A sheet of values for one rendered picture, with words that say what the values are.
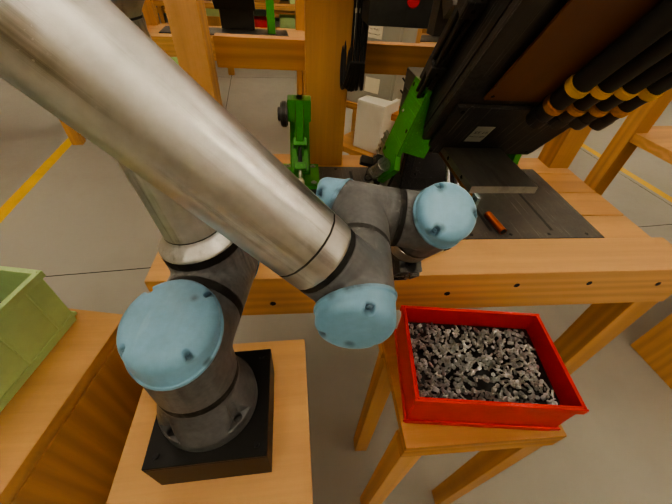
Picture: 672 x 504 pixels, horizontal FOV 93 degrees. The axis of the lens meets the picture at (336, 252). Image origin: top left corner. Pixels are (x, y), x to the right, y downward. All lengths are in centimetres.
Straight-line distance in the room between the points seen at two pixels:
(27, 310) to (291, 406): 59
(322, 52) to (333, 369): 133
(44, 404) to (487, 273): 104
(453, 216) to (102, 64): 33
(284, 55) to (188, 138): 104
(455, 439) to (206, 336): 55
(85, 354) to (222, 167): 78
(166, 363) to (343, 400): 127
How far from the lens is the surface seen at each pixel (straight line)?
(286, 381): 71
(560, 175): 162
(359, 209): 36
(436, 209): 38
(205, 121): 23
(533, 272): 100
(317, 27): 115
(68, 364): 96
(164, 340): 41
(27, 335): 95
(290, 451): 67
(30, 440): 90
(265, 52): 126
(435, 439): 76
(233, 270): 49
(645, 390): 231
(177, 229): 45
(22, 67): 25
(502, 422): 79
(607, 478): 194
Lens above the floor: 149
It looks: 43 degrees down
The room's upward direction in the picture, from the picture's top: 5 degrees clockwise
